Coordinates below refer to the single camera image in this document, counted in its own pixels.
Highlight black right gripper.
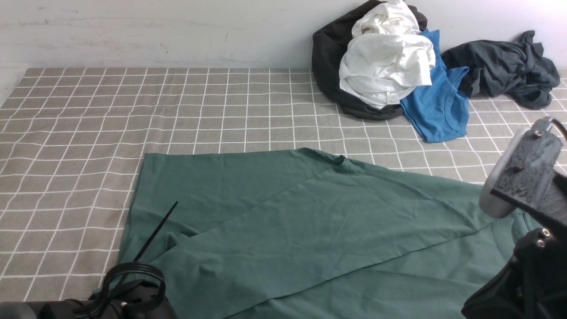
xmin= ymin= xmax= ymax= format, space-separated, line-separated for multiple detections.
xmin=461 ymin=228 xmax=567 ymax=319

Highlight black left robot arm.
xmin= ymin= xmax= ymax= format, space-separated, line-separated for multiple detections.
xmin=0 ymin=280 xmax=178 ymax=319

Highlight grey checked tablecloth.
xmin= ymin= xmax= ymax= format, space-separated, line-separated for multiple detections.
xmin=0 ymin=67 xmax=566 ymax=301

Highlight black right camera cable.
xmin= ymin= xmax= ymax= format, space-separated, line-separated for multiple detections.
xmin=549 ymin=118 xmax=567 ymax=141

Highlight black camera cable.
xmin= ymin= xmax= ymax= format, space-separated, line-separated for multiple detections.
xmin=549 ymin=118 xmax=567 ymax=141
xmin=91 ymin=201 xmax=179 ymax=317

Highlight green long-sleeved shirt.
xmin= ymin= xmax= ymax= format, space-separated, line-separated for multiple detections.
xmin=119 ymin=148 xmax=539 ymax=319

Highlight white crumpled shirt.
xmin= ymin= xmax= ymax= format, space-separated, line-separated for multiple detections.
xmin=339 ymin=0 xmax=436 ymax=109

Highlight dark grey crumpled shirt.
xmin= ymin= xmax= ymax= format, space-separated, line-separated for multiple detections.
xmin=441 ymin=31 xmax=560 ymax=110

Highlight black garment under pile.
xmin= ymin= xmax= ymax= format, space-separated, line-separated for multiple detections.
xmin=311 ymin=0 xmax=427 ymax=121

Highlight blue tank top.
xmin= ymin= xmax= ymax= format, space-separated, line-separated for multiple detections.
xmin=401 ymin=30 xmax=470 ymax=143

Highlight black left camera cable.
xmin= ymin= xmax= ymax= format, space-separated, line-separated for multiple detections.
xmin=91 ymin=201 xmax=179 ymax=317

